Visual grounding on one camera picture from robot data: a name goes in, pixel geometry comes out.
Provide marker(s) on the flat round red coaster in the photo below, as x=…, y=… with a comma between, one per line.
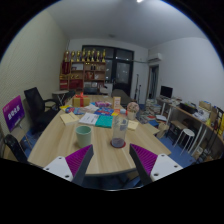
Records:
x=124, y=145

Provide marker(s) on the pink patterned box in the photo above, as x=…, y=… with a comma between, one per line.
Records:
x=103, y=104

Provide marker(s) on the cluttered wooden side desk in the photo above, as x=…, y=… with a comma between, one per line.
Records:
x=196, y=113

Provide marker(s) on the small tan carton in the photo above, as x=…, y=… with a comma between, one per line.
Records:
x=116, y=102

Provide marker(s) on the black office chair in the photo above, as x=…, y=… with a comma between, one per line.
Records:
x=36, y=106

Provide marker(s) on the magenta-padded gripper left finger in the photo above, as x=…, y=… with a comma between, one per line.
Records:
x=59, y=168

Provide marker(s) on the pile of books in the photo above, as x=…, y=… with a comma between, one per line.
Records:
x=153, y=106

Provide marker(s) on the wooden shelf unit with trophies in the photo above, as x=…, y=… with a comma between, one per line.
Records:
x=83, y=71

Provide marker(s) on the small round side table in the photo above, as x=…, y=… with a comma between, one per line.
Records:
x=60, y=94

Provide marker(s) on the blue printed booklet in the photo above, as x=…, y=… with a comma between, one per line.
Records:
x=104, y=111
x=74, y=110

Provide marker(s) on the black bag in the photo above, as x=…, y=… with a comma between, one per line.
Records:
x=13, y=148

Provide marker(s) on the grey chair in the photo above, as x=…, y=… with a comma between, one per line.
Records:
x=121, y=96

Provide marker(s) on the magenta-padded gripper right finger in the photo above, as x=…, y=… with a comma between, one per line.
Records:
x=163, y=166

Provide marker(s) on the teal book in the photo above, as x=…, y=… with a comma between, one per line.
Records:
x=104, y=121

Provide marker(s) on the yellow gift box red ribbon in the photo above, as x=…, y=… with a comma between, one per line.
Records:
x=81, y=100

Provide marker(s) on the pale green cup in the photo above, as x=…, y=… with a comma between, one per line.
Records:
x=83, y=137

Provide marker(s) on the white round stool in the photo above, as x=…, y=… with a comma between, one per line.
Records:
x=187, y=132

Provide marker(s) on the dark glass door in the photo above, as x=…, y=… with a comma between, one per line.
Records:
x=121, y=71

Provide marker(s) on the ceiling light panel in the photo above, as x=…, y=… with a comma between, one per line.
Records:
x=140, y=1

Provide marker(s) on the cream notepad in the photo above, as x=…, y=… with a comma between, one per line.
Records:
x=69, y=118

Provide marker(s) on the clear plastic water bottle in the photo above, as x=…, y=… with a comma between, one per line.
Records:
x=119, y=131

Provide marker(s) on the white printed booklet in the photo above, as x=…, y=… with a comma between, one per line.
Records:
x=88, y=119

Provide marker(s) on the purple sign board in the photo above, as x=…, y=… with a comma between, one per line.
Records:
x=13, y=113

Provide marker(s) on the yellow notepad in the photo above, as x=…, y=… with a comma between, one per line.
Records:
x=133, y=125

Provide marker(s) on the pink flowers in white pot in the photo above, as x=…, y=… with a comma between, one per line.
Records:
x=132, y=108

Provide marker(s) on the white air conditioner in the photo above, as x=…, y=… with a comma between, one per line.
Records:
x=155, y=57

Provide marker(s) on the black computer monitor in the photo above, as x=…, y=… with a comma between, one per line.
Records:
x=166, y=91

